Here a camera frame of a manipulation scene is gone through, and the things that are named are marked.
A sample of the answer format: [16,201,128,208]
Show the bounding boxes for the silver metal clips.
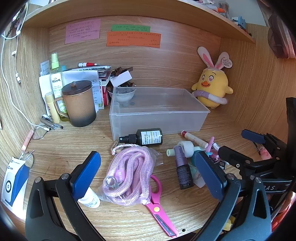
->
[40,115,64,130]

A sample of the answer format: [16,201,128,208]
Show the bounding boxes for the pink pen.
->
[22,130,35,151]

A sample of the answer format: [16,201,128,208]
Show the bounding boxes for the yellow lip balm tube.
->
[45,92,61,124]

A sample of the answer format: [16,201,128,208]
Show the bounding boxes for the blue and white box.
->
[0,159,31,208]

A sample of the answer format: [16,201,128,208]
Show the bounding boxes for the clear plastic storage box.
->
[109,87,210,141]

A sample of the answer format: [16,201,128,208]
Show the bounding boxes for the red cloth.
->
[270,192,296,230]

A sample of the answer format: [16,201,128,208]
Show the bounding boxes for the teal round container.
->
[191,150,212,163]

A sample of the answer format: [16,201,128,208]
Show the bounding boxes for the brown hair clips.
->
[110,66,134,88]

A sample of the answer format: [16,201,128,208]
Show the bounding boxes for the brown mug with lid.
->
[54,80,97,127]

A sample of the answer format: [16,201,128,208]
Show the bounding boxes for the dark glass spray bottle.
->
[119,128,163,147]

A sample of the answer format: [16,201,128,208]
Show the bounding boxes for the pink white braided strap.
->
[111,140,139,156]

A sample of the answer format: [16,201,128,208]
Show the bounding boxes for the white charging cable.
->
[1,5,49,131]

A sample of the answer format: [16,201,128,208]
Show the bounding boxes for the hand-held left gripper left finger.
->
[25,151,104,241]

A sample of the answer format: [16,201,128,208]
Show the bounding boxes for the pink plastic stick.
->
[206,137,215,155]

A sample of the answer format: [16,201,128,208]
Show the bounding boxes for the eyeglasses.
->
[21,125,51,168]

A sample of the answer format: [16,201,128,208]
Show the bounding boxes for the white bowl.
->
[107,87,137,103]

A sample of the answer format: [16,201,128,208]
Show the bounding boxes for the white foam roll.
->
[178,142,194,158]

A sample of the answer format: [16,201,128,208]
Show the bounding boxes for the mint green tube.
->
[188,163,207,189]

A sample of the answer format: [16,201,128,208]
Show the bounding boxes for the white cardboard box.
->
[110,71,133,87]

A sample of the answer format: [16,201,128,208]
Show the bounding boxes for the yellow chick plush toy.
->
[191,46,233,109]

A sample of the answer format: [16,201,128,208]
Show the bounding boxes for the purple spray bottle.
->
[174,146,194,190]

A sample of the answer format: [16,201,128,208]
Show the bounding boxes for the pink glitter jar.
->
[209,150,223,164]

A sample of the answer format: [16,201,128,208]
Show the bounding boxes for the green spray bottle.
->
[50,53,70,122]

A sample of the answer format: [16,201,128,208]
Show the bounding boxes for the stack of papers and packets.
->
[62,65,112,112]

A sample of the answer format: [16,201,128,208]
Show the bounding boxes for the small white bottle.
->
[77,188,101,208]

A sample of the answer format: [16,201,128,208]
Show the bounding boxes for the pink scissors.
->
[142,175,178,237]

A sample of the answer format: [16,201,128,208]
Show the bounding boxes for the pink rope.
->
[97,146,163,207]

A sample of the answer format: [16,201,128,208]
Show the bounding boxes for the clear pen holder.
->
[216,0,232,18]

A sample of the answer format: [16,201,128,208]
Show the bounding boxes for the cream tube with red cap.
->
[181,130,208,148]

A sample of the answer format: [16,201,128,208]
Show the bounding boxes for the orange paper note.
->
[106,32,162,49]

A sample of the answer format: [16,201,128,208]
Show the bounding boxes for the green paper note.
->
[111,24,151,32]

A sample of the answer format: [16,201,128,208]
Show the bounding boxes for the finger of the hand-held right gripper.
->
[242,129,288,160]
[218,146,287,179]

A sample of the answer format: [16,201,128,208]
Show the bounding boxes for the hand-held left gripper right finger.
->
[191,151,272,241]

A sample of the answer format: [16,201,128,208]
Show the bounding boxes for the pale green tube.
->
[166,146,206,158]

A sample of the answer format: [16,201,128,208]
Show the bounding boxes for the pink paper note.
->
[65,19,101,44]

